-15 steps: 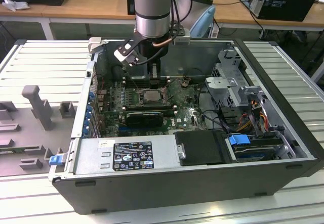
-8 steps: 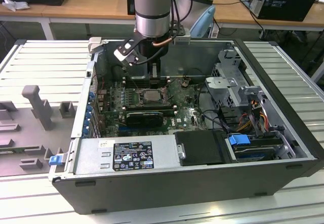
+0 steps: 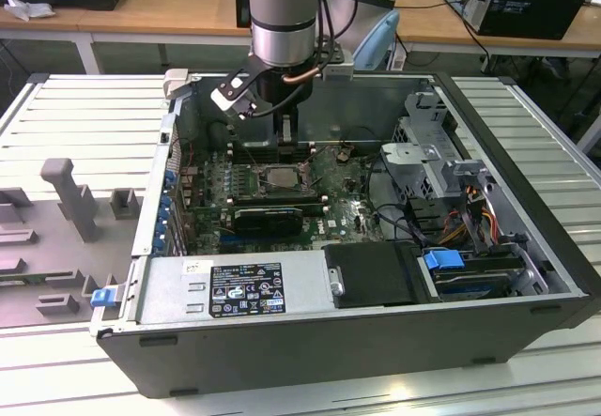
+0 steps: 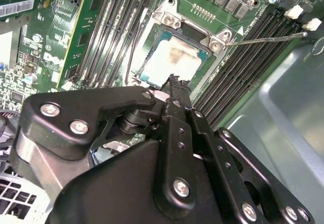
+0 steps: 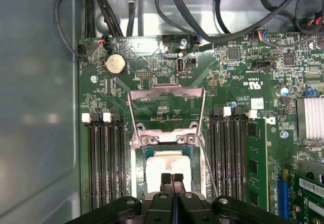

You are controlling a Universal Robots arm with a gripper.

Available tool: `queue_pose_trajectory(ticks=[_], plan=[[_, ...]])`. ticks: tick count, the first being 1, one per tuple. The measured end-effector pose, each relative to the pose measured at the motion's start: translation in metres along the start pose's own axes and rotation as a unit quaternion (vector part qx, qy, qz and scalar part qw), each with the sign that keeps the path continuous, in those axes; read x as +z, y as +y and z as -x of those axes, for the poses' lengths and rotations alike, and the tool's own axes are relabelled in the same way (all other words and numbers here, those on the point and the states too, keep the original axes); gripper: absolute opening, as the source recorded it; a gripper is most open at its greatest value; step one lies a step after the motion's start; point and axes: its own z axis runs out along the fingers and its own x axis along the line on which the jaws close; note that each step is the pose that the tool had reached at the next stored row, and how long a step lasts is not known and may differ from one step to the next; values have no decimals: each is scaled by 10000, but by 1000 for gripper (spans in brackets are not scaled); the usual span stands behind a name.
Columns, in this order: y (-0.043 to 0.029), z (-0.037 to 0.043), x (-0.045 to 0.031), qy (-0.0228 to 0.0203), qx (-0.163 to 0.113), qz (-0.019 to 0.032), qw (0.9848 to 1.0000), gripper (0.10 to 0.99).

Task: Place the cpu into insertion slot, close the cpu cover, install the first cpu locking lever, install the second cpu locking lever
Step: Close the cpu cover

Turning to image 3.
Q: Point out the green motherboard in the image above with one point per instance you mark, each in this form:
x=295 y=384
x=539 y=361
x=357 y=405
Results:
x=338 y=209

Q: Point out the crumpled white paper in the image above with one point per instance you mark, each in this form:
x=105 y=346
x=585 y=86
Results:
x=28 y=10

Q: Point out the silver metal drive cage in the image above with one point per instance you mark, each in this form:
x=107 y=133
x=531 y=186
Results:
x=422 y=158

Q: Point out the black desktop computer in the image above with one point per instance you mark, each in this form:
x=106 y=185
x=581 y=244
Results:
x=530 y=7

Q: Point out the black plastic cover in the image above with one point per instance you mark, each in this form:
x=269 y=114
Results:
x=371 y=275

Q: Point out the grey parts rack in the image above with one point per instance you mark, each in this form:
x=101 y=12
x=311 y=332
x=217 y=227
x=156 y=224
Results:
x=47 y=247

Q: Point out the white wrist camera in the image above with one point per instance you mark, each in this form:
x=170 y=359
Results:
x=227 y=101

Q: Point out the grey case latch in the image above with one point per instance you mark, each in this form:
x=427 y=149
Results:
x=176 y=82

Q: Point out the CPU socket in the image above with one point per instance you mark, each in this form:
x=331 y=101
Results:
x=261 y=189

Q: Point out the white power strip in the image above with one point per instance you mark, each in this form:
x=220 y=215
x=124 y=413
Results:
x=398 y=59

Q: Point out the black battery holder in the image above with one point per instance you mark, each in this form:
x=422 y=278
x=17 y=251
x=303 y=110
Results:
x=344 y=154

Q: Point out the blue disk carrier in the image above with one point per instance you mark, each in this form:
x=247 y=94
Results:
x=443 y=263

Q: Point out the black open PC case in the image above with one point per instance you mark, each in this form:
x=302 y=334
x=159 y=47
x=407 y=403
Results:
x=282 y=355

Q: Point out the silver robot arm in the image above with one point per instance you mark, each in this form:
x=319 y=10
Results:
x=282 y=12

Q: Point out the blue slot retainer clip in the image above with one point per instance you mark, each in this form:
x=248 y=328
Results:
x=165 y=210
x=169 y=176
x=162 y=237

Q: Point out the silver power supply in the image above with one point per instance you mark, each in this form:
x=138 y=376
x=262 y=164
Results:
x=164 y=289

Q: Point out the black hard disk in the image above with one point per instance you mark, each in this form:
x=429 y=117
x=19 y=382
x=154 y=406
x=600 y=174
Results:
x=469 y=287

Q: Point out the blue plastic latch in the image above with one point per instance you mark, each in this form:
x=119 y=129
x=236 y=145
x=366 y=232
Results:
x=103 y=297

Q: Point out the black computer tower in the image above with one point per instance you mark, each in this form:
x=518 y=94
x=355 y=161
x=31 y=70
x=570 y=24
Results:
x=241 y=3

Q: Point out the green RAM stick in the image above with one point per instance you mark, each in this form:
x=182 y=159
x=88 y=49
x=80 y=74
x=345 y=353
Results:
x=314 y=207

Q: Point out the black graphics card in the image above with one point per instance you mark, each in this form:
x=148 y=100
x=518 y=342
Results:
x=267 y=222

